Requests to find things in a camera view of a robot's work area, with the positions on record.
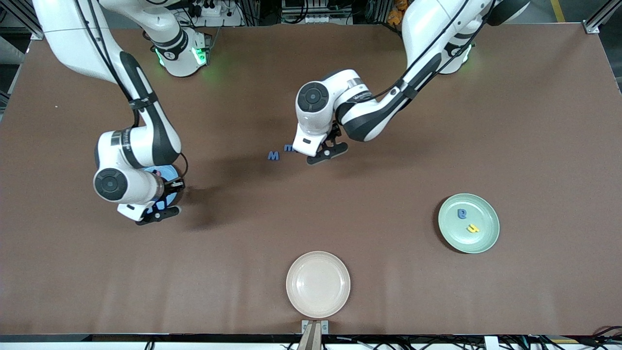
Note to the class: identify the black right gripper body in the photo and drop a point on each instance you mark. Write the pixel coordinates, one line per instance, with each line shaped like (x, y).
(171, 188)

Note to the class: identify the blue uppercase letter W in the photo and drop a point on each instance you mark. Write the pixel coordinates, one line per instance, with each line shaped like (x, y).
(273, 156)

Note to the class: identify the blue lowercase letter p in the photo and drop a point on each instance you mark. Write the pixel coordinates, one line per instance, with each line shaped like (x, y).
(461, 214)

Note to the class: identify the yellow lowercase letter h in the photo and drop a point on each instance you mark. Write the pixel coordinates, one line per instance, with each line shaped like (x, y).
(473, 228)

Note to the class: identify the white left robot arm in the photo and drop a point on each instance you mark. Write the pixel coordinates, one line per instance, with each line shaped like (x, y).
(437, 29)

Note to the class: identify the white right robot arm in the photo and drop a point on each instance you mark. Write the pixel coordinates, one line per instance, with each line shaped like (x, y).
(73, 39)

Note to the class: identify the blue plate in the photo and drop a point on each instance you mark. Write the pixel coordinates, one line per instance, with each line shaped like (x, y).
(169, 174)

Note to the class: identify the beige plate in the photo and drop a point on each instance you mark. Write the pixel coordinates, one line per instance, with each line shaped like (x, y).
(318, 284)

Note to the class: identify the green plate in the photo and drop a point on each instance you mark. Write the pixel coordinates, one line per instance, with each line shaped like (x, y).
(478, 240)

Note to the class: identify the orange bag pile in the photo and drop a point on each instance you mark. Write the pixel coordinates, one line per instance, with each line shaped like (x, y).
(394, 17)

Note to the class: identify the white power strip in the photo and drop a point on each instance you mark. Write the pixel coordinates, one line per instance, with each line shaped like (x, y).
(231, 20)

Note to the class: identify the small white box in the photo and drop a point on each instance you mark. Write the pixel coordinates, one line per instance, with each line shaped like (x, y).
(491, 343)

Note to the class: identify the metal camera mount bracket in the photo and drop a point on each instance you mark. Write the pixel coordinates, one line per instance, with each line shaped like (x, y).
(315, 335)

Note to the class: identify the aluminium frame profile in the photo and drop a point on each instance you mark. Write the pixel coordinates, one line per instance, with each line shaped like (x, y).
(600, 17)
(19, 14)

